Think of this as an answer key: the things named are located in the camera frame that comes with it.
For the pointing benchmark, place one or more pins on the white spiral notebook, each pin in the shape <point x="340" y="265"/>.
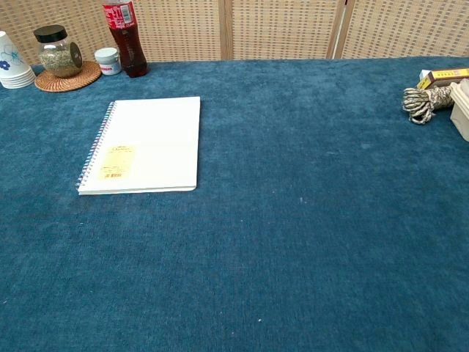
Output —
<point x="161" y="146"/>

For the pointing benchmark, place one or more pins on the blue velvet tablecloth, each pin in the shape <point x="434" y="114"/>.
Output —
<point x="293" y="220"/>

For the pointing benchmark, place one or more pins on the woven bamboo screen panel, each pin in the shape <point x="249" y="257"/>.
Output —
<point x="179" y="29"/>
<point x="278" y="29"/>
<point x="403" y="25"/>
<point x="73" y="14"/>

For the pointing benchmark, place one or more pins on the cola bottle with red cap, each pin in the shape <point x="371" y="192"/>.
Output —
<point x="126" y="47"/>

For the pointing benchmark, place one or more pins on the small white plastic jar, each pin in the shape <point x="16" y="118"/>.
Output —
<point x="107" y="61"/>

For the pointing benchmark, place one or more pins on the round woven rattan coaster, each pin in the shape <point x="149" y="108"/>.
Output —
<point x="90" y="74"/>

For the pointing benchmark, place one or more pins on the glass jar with black lid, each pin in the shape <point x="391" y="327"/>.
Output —
<point x="55" y="58"/>

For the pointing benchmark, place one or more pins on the long yellow cardboard box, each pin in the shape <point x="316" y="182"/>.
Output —
<point x="444" y="76"/>

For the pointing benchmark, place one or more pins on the beige plastic tray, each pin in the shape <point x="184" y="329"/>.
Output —
<point x="461" y="110"/>

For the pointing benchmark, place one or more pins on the stacked white floral paper cups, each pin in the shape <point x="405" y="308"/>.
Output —
<point x="11" y="67"/>

